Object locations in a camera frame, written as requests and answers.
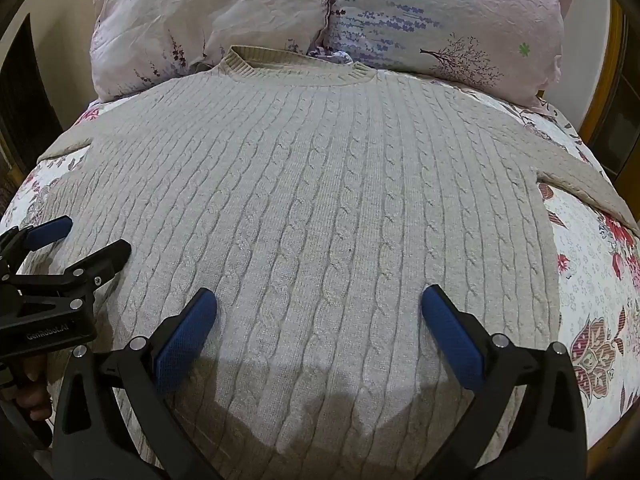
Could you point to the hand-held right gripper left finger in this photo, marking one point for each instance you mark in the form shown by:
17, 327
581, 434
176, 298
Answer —
182, 337

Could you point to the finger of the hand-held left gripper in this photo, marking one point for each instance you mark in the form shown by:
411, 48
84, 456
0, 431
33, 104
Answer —
102, 260
47, 232

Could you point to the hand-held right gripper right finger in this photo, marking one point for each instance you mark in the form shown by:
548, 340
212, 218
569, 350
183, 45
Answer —
452, 337

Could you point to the person's left hand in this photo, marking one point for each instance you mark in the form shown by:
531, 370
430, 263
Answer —
35, 385

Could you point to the white floral bedsheet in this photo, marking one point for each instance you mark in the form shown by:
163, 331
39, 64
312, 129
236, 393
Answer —
590, 285

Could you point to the pink floral pillow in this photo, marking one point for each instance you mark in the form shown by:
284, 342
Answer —
210, 20

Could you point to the pink pillow with lavender print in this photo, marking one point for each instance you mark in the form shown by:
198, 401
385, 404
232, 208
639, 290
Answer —
450, 25

